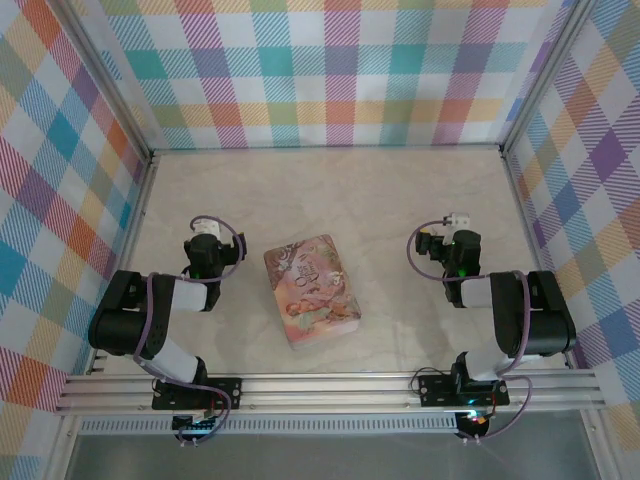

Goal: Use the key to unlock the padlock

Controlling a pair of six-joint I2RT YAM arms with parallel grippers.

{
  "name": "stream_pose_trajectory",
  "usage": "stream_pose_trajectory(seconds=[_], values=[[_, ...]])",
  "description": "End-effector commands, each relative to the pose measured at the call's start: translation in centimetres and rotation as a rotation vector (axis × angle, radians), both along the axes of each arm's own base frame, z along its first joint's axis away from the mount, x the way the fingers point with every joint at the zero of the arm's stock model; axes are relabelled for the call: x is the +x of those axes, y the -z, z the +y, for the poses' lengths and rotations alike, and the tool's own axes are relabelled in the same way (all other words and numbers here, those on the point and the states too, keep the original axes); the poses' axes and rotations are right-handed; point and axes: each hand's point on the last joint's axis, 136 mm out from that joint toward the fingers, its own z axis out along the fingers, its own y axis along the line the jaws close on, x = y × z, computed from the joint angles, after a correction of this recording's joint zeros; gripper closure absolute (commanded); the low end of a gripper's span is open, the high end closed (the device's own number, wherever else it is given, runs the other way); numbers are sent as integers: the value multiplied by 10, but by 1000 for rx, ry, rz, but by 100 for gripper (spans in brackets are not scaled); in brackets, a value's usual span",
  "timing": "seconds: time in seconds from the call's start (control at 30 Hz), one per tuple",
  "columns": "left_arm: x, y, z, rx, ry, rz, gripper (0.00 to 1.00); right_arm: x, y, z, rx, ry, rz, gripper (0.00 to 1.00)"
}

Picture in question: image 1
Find pink illustrated storybook tin box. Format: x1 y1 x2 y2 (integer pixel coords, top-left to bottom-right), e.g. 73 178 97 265
263 233 363 353

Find colourful plaid cloth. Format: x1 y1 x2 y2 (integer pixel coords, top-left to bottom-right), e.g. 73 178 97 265
149 142 506 153

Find black controller board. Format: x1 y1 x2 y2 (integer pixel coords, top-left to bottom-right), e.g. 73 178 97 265
171 414 222 434
454 409 495 440

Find grey metal sheet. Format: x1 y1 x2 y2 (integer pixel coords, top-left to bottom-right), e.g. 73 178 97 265
63 432 604 480

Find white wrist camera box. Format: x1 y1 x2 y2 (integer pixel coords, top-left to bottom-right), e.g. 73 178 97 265
193 219 223 241
442 212 472 233

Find aluminium frame bar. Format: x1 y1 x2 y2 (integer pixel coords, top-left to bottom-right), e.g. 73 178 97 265
499 148 577 370
85 151 160 377

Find aluminium extrusion mounting rail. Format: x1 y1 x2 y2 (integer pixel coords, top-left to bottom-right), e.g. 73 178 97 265
53 368 607 417

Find aluminium corner post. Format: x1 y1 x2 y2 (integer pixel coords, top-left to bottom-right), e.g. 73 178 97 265
55 0 155 160
498 0 597 153

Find slotted grey cable duct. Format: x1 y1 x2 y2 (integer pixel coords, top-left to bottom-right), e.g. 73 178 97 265
79 417 462 436

